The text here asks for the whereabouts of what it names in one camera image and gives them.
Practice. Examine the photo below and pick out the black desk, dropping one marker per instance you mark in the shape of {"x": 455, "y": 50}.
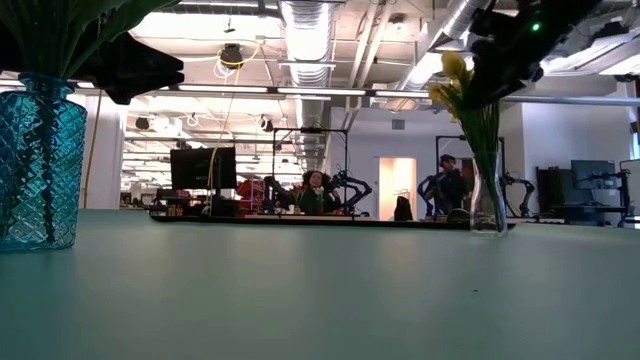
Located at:
{"x": 585, "y": 209}

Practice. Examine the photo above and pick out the background black robot arm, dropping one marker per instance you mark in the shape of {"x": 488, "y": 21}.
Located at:
{"x": 275, "y": 187}
{"x": 526, "y": 192}
{"x": 357, "y": 187}

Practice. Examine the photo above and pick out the grey-blue screen monitor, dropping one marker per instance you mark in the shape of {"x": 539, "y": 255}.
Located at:
{"x": 594, "y": 175}

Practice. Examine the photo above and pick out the black ceiling dome device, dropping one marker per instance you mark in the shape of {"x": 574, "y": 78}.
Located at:
{"x": 231, "y": 55}

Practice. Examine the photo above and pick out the blue patterned glass vase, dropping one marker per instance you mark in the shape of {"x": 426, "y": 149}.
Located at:
{"x": 45, "y": 175}

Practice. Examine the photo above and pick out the green table mat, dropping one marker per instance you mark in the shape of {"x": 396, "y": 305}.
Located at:
{"x": 320, "y": 310}

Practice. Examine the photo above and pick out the long light bar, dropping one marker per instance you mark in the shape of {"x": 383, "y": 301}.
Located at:
{"x": 225, "y": 88}

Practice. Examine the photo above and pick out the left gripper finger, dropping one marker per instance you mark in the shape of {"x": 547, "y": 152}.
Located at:
{"x": 142, "y": 60}
{"x": 140, "y": 87}

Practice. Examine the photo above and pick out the yellow tulip with leaves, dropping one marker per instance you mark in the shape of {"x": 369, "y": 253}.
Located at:
{"x": 454, "y": 65}

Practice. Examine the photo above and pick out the black metal frame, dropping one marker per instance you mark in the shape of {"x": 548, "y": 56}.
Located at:
{"x": 311, "y": 130}
{"x": 447, "y": 136}

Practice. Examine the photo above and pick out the red shelf rack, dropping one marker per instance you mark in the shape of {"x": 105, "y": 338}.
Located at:
{"x": 250, "y": 192}

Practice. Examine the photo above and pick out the dark upright panel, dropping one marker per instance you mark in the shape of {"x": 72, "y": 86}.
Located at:
{"x": 554, "y": 187}

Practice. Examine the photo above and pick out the clear glass vase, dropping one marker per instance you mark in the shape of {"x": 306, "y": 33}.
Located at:
{"x": 485, "y": 220}

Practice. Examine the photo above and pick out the black monitor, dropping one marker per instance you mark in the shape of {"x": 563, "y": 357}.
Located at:
{"x": 202, "y": 167}

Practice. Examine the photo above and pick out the black bag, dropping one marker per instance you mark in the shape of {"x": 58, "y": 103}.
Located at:
{"x": 403, "y": 210}

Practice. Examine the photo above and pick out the black table frame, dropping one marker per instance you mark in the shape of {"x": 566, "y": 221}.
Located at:
{"x": 350, "y": 223}

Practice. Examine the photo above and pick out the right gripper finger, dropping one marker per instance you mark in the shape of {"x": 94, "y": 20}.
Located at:
{"x": 495, "y": 96}
{"x": 487, "y": 85}

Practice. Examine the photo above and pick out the person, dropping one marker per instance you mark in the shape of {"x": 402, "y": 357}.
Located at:
{"x": 450, "y": 187}
{"x": 315, "y": 195}

